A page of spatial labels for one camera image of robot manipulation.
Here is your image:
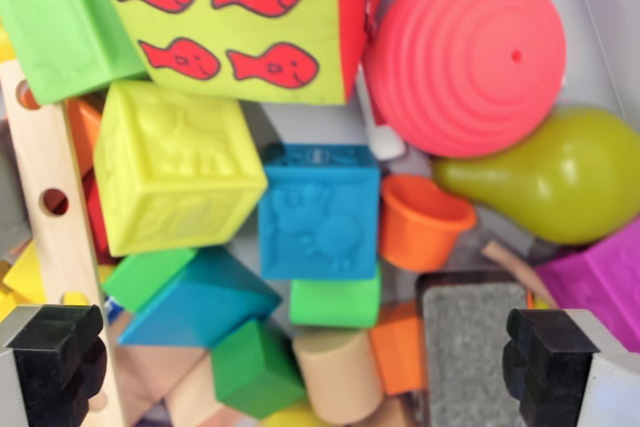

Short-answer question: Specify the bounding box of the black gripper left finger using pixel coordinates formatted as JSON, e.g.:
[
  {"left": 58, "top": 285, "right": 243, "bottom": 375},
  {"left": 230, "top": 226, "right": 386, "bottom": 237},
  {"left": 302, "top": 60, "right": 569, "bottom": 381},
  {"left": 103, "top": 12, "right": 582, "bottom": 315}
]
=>
[{"left": 0, "top": 303, "right": 108, "bottom": 427}]

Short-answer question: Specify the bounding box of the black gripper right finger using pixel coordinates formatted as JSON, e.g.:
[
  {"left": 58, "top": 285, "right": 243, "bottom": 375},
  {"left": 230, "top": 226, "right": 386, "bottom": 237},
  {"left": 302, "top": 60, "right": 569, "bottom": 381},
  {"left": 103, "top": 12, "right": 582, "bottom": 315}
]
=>
[{"left": 501, "top": 308, "right": 640, "bottom": 427}]

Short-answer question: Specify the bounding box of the fabric cube with prints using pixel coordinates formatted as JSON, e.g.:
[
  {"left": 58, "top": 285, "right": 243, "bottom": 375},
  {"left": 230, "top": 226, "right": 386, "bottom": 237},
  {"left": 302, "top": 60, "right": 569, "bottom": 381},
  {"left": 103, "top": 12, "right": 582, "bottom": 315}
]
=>
[{"left": 81, "top": 0, "right": 392, "bottom": 106}]

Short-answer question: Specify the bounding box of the grey Expo whiteboard eraser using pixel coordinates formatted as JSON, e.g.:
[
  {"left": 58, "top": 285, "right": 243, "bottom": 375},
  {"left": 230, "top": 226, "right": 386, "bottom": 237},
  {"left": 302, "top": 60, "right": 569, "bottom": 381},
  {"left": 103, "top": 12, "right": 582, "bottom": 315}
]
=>
[{"left": 414, "top": 268, "right": 537, "bottom": 427}]

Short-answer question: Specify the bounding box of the large plain wooden block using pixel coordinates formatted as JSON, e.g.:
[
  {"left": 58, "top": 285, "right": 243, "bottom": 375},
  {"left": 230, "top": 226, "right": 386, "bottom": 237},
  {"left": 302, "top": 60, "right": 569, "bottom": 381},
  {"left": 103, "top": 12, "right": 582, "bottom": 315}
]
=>
[{"left": 115, "top": 345, "right": 209, "bottom": 426}]

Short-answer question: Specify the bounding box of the thin wooden stick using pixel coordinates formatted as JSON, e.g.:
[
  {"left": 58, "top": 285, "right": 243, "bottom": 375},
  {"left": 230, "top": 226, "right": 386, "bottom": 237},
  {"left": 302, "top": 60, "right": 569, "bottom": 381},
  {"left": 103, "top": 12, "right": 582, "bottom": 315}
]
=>
[{"left": 481, "top": 240, "right": 559, "bottom": 309}]

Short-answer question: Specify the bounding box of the purple embossed cube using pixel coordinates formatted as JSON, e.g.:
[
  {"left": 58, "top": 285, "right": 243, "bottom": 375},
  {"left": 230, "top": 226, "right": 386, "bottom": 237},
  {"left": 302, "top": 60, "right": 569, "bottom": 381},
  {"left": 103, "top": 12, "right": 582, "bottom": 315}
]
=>
[{"left": 534, "top": 218, "right": 640, "bottom": 349}]

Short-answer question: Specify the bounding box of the wooden bar with holes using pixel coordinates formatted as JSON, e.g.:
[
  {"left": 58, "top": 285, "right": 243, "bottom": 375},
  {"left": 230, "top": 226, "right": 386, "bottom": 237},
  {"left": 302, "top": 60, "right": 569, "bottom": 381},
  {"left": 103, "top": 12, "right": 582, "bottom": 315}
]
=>
[{"left": 0, "top": 58, "right": 127, "bottom": 427}]

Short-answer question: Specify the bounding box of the light green block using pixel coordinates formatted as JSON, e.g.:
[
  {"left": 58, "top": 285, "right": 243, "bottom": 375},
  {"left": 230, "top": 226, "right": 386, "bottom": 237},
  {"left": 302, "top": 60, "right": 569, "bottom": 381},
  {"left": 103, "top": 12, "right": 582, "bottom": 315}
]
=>
[{"left": 101, "top": 246, "right": 199, "bottom": 314}]

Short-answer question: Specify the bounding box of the dark red block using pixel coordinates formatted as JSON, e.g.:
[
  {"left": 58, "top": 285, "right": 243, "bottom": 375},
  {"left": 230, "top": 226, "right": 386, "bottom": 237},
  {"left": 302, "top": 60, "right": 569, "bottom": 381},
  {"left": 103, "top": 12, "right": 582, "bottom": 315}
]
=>
[{"left": 81, "top": 171, "right": 119, "bottom": 266}]

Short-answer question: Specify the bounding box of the small orange block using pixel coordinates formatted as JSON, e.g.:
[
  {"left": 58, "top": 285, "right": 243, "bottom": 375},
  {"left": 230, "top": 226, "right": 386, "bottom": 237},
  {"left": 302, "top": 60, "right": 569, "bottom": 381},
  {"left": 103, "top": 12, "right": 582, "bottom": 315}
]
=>
[{"left": 369, "top": 303, "right": 427, "bottom": 396}]

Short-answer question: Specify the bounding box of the teal wedge block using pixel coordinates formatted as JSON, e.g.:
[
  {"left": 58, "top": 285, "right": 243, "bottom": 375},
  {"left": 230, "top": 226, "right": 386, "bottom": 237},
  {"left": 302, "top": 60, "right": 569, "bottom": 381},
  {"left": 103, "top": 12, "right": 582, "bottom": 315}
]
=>
[{"left": 116, "top": 248, "right": 283, "bottom": 349}]

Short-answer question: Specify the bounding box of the olive green toy pear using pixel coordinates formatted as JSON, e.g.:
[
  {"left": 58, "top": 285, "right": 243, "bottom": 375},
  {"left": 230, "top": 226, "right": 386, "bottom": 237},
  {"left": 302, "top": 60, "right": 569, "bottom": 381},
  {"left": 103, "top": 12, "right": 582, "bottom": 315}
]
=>
[{"left": 431, "top": 106, "right": 640, "bottom": 247}]

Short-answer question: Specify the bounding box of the orange plastic cup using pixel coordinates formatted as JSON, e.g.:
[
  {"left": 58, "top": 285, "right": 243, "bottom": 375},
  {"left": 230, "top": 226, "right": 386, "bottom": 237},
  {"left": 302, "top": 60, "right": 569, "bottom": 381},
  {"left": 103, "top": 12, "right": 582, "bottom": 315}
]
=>
[{"left": 377, "top": 173, "right": 478, "bottom": 273}]

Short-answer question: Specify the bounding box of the dark green wooden cube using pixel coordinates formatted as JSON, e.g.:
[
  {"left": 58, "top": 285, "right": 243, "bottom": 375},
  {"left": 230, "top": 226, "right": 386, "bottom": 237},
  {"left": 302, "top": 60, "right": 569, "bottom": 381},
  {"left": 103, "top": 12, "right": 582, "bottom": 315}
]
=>
[{"left": 210, "top": 318, "right": 307, "bottom": 421}]

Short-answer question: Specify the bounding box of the wooden cylinder block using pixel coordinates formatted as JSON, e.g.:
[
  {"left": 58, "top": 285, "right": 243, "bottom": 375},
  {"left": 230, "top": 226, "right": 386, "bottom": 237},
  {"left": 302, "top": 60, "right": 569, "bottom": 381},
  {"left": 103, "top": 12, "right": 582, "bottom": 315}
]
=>
[{"left": 291, "top": 328, "right": 386, "bottom": 424}]

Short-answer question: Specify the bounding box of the green cylinder block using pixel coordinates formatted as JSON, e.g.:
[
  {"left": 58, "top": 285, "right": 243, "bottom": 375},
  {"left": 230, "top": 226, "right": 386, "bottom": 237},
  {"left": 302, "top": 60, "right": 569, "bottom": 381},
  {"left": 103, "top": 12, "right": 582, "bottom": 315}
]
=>
[{"left": 288, "top": 266, "right": 383, "bottom": 331}]

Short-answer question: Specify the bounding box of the yellow-green embossed cube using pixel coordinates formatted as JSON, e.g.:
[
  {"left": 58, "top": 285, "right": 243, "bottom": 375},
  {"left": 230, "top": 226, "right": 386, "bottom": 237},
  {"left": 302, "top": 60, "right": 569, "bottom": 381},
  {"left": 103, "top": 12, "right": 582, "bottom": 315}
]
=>
[{"left": 92, "top": 80, "right": 269, "bottom": 259}]

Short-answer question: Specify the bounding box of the orange wedge block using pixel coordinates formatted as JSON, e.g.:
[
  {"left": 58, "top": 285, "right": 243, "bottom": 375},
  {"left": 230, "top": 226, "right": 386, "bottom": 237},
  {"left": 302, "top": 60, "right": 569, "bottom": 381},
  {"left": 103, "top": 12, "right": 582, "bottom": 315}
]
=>
[{"left": 64, "top": 96, "right": 107, "bottom": 179}]

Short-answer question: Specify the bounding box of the yellow wooden cube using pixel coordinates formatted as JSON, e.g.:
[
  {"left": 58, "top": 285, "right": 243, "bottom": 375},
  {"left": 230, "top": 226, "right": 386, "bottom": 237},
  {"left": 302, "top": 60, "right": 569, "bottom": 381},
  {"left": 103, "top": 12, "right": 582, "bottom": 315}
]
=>
[{"left": 259, "top": 398, "right": 332, "bottom": 427}]

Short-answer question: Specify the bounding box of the teal embossed cube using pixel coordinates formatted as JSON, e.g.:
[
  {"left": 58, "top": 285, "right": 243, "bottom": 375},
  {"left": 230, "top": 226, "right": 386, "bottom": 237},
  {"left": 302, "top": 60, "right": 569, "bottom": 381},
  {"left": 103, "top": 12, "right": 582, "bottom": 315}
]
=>
[{"left": 257, "top": 142, "right": 383, "bottom": 282}]

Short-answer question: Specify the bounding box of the red ribbed rubber ball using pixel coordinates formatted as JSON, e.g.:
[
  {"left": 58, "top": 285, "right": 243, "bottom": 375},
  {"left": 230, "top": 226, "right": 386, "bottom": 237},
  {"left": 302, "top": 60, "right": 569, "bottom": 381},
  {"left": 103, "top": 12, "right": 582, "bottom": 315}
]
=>
[{"left": 361, "top": 0, "right": 569, "bottom": 160}]

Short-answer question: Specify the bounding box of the large green embossed cube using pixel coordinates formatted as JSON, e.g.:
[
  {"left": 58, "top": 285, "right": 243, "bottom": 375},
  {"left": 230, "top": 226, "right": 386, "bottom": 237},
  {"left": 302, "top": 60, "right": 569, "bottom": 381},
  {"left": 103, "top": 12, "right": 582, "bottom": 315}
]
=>
[{"left": 0, "top": 0, "right": 152, "bottom": 106}]

